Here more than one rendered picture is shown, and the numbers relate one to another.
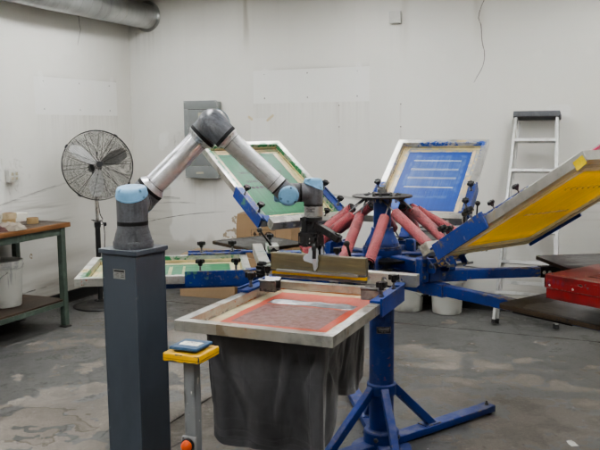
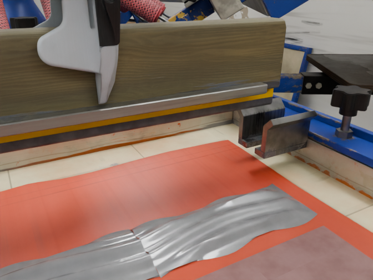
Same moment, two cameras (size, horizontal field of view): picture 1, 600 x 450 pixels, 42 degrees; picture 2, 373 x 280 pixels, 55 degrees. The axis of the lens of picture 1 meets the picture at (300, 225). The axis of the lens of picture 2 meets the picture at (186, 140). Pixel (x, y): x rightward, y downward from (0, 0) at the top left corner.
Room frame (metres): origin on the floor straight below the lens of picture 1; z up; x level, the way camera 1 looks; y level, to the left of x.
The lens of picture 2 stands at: (2.79, 0.13, 1.18)
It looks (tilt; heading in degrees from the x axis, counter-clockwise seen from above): 24 degrees down; 308
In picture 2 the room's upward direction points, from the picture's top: straight up
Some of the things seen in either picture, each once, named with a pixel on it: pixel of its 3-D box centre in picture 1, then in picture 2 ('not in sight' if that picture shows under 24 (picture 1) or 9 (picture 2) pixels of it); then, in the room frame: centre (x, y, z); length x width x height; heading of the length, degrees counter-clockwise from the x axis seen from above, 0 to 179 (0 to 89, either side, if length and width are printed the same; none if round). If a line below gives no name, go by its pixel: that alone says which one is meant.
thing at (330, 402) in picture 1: (345, 379); not in sight; (2.72, -0.16, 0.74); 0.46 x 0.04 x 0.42; 157
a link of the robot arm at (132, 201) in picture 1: (132, 203); not in sight; (2.91, 0.63, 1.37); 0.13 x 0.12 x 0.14; 2
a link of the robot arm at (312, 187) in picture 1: (312, 191); not in sight; (3.06, -0.05, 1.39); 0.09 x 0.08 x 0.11; 92
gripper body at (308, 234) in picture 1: (312, 231); not in sight; (3.06, -0.05, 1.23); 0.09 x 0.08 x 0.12; 67
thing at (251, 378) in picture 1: (264, 393); not in sight; (2.58, 0.13, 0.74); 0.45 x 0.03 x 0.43; 67
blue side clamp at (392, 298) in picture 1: (387, 299); (293, 133); (2.96, -0.34, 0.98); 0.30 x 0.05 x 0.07; 157
